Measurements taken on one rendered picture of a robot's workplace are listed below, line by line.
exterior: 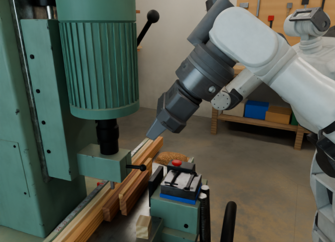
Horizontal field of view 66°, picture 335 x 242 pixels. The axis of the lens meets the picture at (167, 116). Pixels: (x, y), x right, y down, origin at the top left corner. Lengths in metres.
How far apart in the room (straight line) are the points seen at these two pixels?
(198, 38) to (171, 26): 3.65
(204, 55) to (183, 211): 0.44
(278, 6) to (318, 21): 2.94
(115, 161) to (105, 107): 0.17
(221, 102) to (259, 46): 0.64
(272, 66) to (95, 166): 0.52
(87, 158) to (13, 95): 0.24
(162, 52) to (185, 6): 0.76
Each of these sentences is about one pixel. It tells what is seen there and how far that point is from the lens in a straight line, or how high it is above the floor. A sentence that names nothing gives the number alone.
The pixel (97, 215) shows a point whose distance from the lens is 0.75.
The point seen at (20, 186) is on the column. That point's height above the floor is 0.98.
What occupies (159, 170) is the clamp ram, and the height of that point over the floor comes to 0.99.
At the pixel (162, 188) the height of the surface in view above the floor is 0.99.
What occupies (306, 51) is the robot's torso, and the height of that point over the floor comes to 1.33.
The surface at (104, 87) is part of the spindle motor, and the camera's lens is 0.60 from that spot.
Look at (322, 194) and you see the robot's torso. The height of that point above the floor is 0.76.
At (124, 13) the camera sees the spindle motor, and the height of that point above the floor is 1.43.
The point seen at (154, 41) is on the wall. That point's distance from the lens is 4.28.
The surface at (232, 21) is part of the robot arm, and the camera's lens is 0.44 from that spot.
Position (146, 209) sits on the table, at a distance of 0.80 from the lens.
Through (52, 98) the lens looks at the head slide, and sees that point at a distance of 0.70.
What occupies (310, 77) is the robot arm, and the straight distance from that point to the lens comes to 0.45.
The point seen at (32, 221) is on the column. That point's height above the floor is 0.86.
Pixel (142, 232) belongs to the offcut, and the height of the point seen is 0.92.
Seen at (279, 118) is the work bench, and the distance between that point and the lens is 3.45.
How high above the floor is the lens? 1.41
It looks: 20 degrees down
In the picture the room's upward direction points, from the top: straight up
